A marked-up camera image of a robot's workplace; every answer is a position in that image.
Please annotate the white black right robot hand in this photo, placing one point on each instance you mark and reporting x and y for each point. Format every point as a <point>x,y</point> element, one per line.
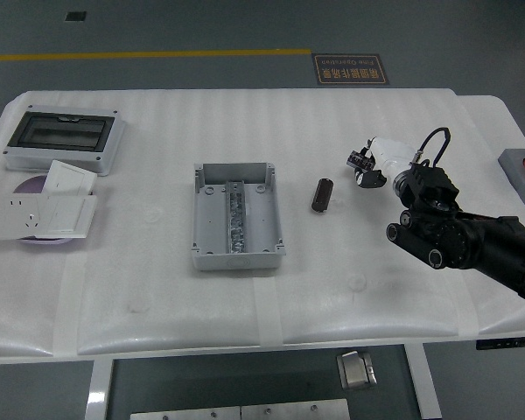
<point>391,153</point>

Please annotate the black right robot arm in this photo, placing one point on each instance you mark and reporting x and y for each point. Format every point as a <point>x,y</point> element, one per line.
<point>464,236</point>

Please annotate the open grey junction box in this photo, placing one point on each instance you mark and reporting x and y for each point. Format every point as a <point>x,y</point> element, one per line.
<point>210,219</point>

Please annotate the grey box with dark window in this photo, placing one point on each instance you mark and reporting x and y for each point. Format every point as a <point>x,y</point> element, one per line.
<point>61,133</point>

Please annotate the brown floor sign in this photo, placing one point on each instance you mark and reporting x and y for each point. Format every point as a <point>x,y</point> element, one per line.
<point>351,70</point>

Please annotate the grey square base block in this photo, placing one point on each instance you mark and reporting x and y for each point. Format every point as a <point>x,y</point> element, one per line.
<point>520,184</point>

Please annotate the white table leg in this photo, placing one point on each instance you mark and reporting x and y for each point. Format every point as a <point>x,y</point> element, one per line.
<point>100,389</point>
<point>424,385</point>

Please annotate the white foam mat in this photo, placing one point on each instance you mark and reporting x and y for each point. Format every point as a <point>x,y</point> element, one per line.
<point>157,131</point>

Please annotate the grey metal plate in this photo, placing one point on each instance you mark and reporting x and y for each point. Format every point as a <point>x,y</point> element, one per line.
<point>295,410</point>
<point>186,414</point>

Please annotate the dark floor hatch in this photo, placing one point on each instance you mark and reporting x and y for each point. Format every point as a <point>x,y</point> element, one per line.
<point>75,16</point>

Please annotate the purple round plate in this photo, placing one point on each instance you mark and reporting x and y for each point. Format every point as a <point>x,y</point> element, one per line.
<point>28,186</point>

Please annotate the metal rail in junction box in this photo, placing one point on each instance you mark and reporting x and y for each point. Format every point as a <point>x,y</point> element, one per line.
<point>236,219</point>

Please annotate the silver metal bracket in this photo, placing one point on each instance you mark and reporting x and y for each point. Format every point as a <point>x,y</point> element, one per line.
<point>356,369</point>

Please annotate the white switch panel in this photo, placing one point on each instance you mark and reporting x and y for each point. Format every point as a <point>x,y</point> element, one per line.
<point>67,177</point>
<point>67,214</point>

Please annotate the white wall socket panel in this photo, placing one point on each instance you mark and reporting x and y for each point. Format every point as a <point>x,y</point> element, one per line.
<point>15,216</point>

